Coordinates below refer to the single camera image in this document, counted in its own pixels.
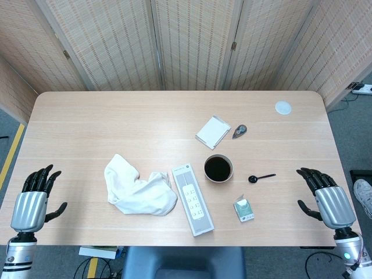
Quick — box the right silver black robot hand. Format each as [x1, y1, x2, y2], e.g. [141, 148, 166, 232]
[296, 167, 356, 231]

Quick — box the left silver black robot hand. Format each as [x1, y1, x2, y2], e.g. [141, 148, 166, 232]
[10, 164, 68, 233]

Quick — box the black plastic spoon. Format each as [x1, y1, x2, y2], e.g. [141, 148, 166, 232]
[248, 173, 277, 184]

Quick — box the cup of dark coffee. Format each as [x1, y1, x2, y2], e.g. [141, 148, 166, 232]
[203, 154, 235, 183]

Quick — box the white sneaker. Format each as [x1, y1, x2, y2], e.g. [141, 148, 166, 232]
[353, 178, 372, 220]

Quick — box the black flat floor base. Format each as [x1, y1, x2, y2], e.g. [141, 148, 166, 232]
[349, 169, 372, 187]

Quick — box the green white tissue pack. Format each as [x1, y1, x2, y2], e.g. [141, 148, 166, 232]
[232, 195, 256, 223]

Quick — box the white crumpled cloth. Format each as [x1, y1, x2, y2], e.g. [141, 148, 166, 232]
[103, 153, 178, 217]

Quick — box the white round table grommet cap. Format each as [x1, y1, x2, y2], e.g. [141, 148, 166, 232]
[274, 100, 292, 116]

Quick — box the grey correction tape dispenser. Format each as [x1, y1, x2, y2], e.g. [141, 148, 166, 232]
[231, 124, 248, 140]

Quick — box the white floor power strip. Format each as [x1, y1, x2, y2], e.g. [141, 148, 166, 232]
[345, 82, 372, 96]

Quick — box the grey power strip box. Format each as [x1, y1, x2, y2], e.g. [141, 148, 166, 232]
[171, 162, 215, 238]

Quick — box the white square notepad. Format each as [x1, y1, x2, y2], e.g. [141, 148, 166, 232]
[195, 115, 232, 151]

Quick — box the blue grey chair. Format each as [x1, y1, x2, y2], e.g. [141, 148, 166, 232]
[121, 246, 247, 279]

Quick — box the bamboo folding screen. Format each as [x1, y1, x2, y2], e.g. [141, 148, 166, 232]
[0, 0, 372, 123]

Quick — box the black floor cable bundle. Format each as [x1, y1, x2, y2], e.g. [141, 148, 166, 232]
[72, 255, 123, 279]

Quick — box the black power strip cable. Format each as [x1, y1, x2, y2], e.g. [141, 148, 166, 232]
[339, 93, 360, 112]

